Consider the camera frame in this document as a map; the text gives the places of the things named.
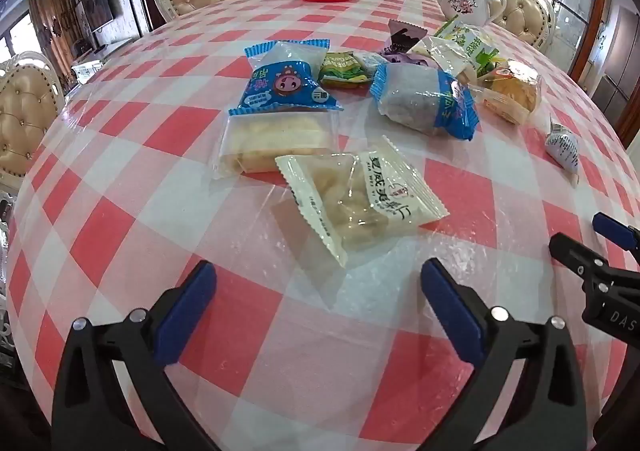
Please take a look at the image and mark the white clear snack packet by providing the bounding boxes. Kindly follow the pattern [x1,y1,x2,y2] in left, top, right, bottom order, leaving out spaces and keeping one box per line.
[275,135,450,268]

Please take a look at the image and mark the small blue white packet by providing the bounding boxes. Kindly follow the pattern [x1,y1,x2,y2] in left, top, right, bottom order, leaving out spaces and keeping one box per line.
[544,113,581,186]

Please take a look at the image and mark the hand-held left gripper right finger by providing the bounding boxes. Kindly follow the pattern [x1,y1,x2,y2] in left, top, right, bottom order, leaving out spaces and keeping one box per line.
[420,258,588,451]

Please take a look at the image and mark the blue cartoon snack packet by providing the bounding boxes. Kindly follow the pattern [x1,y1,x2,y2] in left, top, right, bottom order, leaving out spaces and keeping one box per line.
[229,38,345,116]

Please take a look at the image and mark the wall television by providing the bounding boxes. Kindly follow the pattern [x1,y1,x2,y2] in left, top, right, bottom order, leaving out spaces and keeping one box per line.
[75,0,116,34]

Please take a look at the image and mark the white television cabinet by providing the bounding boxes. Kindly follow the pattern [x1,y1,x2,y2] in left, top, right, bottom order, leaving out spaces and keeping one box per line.
[70,33,136,86]

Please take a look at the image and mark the dark tall cabinet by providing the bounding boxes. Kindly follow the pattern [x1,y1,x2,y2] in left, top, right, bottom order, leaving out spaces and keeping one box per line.
[592,6,640,152]

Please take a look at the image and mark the blue dark cake packet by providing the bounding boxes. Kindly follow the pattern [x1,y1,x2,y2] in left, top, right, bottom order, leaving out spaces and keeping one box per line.
[369,62,481,142]

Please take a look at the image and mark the clear bread roll packet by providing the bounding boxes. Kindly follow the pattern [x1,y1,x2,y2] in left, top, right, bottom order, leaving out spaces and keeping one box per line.
[212,108,337,180]

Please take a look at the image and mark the yellow pastry packet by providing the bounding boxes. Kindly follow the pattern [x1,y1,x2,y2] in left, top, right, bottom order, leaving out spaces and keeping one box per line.
[475,58,543,126]

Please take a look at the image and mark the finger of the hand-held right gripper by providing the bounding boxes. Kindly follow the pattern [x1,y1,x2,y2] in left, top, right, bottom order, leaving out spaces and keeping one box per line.
[548,233,640,294]
[592,212,640,252]

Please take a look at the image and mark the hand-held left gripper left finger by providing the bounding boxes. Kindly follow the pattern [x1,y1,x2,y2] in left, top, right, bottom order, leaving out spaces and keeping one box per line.
[51,260,236,451]

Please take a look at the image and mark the green white snack packet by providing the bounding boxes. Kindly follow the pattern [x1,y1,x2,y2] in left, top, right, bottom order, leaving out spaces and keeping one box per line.
[434,16,501,66]

